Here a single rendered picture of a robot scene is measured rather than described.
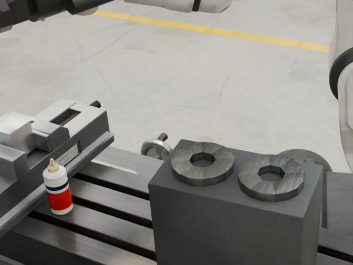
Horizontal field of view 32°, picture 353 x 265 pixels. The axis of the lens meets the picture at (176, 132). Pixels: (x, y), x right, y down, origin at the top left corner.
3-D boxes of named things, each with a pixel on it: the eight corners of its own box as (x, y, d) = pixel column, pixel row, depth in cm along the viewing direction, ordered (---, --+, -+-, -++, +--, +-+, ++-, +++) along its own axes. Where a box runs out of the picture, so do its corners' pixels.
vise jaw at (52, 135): (23, 123, 123) (19, 105, 121) (70, 138, 117) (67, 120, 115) (1, 138, 119) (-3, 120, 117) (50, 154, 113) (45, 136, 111)
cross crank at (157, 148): (150, 160, 184) (146, 127, 177) (185, 170, 178) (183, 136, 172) (121, 191, 172) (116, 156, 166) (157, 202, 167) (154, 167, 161)
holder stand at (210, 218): (187, 228, 104) (180, 130, 93) (317, 260, 96) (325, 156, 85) (157, 278, 95) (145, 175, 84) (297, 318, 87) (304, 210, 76)
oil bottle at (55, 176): (60, 199, 113) (49, 150, 107) (78, 204, 112) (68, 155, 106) (46, 212, 110) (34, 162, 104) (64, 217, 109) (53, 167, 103)
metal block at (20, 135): (13, 139, 117) (6, 112, 114) (36, 147, 115) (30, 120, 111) (-7, 153, 114) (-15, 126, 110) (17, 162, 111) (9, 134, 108)
